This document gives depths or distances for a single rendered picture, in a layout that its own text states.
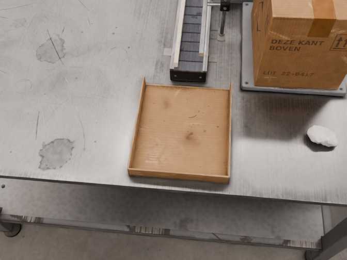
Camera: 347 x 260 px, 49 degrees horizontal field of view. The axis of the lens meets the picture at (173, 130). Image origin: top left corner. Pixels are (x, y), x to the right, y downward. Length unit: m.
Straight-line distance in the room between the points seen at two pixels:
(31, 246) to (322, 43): 1.49
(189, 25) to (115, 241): 1.05
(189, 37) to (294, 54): 0.34
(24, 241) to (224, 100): 1.21
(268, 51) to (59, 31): 0.70
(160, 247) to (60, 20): 1.05
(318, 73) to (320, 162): 0.24
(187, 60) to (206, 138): 0.25
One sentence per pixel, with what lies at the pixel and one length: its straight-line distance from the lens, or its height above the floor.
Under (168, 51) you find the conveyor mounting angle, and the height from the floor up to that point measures 0.83.
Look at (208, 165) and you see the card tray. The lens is 1.02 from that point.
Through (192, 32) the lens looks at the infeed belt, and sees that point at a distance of 1.23.
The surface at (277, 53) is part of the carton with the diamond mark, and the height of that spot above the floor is 1.00.
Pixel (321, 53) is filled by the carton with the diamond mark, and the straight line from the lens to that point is 1.06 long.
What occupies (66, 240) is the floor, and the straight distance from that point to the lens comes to 1.89.
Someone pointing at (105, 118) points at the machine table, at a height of 0.83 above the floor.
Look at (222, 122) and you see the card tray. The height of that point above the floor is 0.83.
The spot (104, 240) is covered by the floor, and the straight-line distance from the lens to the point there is 1.84.
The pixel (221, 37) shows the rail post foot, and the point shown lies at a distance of 1.28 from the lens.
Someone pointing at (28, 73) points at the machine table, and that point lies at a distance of 1.28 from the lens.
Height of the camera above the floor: 1.76
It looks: 60 degrees down
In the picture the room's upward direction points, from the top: 3 degrees counter-clockwise
